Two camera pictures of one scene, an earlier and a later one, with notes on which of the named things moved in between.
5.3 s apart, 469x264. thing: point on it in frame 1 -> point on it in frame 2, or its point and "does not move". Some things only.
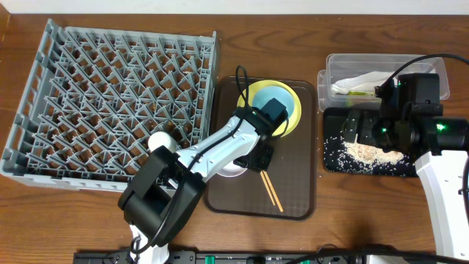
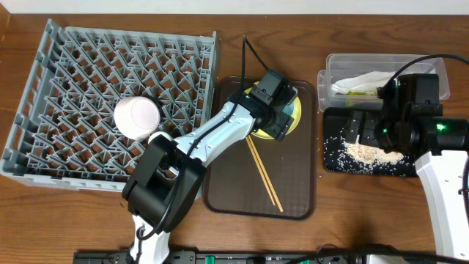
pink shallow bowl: x=231 y=169 -> x=136 y=117
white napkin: x=365 y=82 does not move
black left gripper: x=263 y=165 -> x=281 y=126
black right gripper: x=365 y=134 does not move
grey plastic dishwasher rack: x=95 y=96 does not move
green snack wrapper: x=360 y=93 does not move
